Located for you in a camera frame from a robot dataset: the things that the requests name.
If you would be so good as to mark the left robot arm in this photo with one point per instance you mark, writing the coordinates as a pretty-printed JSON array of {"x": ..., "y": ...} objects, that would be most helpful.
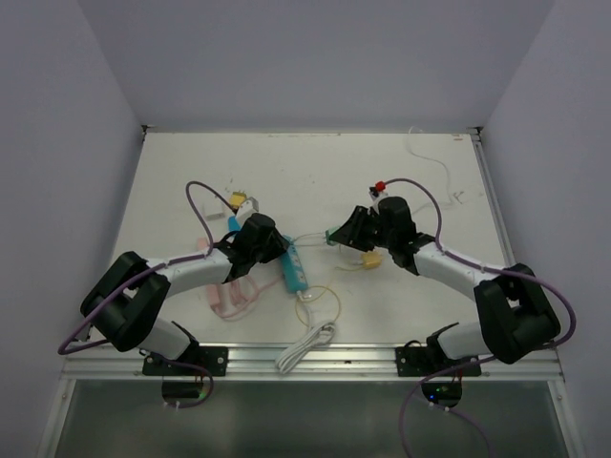
[{"x": 124, "y": 305}]

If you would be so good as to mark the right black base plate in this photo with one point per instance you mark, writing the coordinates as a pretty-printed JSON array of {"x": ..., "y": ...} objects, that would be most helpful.
[{"x": 416, "y": 360}]

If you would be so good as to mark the aluminium rail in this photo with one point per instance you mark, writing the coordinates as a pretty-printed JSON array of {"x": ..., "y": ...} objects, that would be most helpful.
[{"x": 337, "y": 362}]

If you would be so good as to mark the green plug adapter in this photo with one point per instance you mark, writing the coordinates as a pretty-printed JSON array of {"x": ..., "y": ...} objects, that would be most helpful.
[{"x": 328, "y": 236}]

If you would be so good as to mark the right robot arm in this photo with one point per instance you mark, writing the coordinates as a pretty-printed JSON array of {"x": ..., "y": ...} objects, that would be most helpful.
[{"x": 514, "y": 317}]

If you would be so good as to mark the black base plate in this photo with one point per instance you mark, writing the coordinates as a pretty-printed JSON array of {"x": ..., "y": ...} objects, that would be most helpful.
[
  {"x": 212, "y": 358},
  {"x": 416, "y": 360}
]

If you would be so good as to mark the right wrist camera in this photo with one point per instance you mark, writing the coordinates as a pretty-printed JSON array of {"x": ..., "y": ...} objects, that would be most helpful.
[{"x": 378, "y": 190}]

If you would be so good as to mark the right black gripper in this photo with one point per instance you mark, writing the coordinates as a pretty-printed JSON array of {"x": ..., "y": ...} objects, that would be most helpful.
[{"x": 351, "y": 231}]

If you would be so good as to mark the white plug adapter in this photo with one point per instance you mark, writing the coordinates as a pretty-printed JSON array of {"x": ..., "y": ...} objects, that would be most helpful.
[{"x": 213, "y": 210}]

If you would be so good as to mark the blue plug adapter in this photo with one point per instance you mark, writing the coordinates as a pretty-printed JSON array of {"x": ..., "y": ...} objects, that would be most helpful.
[{"x": 233, "y": 225}]

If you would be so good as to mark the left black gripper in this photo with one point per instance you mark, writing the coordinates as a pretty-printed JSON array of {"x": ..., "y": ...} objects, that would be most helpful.
[{"x": 279, "y": 245}]

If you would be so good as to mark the pink power strip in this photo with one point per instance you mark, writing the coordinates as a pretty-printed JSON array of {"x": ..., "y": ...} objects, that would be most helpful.
[{"x": 232, "y": 300}]

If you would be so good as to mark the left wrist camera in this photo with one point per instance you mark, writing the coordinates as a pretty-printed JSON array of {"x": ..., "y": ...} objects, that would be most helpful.
[{"x": 246, "y": 210}]

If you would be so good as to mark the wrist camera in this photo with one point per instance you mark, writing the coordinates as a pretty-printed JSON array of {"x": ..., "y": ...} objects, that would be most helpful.
[
  {"x": 246, "y": 210},
  {"x": 378, "y": 190}
]

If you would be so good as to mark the yellow plug adapter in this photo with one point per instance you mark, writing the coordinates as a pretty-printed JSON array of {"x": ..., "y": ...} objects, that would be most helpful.
[{"x": 237, "y": 199}]

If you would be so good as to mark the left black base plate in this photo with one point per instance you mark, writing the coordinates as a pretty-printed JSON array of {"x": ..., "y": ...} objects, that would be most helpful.
[{"x": 212, "y": 358}]

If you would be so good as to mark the teal power strip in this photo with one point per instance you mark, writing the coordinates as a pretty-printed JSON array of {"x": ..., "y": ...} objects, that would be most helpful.
[{"x": 294, "y": 274}]

